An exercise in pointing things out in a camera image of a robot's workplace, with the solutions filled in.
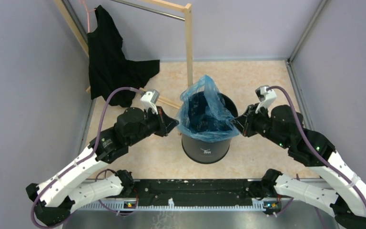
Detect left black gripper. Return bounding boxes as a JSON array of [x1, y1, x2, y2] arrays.
[[127, 104, 179, 146]]

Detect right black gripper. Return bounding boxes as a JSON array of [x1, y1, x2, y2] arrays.
[[230, 103, 289, 149]]

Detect blue plastic trash bag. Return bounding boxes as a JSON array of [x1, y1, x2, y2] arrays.
[[176, 75, 239, 143]]

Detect dark grey trash bin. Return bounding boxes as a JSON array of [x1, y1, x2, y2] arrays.
[[182, 94, 238, 164]]

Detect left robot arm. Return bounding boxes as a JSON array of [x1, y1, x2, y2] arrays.
[[26, 106, 179, 229]]

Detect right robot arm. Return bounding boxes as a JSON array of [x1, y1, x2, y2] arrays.
[[232, 104, 366, 229]]

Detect black t-shirt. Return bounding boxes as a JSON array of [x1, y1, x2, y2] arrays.
[[87, 5, 160, 99]]

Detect wooden clothes rack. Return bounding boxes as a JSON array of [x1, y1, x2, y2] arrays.
[[52, 0, 193, 110]]

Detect pink clothes hanger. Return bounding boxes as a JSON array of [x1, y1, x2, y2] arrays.
[[79, 0, 96, 33]]

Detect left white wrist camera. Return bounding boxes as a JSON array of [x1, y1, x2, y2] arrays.
[[140, 89, 160, 115]]

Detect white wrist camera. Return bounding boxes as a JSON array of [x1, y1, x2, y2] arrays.
[[255, 85, 277, 114], [140, 89, 160, 115]]

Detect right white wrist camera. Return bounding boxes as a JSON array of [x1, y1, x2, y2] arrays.
[[255, 85, 277, 114]]

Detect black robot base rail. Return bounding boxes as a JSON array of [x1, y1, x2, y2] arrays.
[[111, 179, 282, 211]]

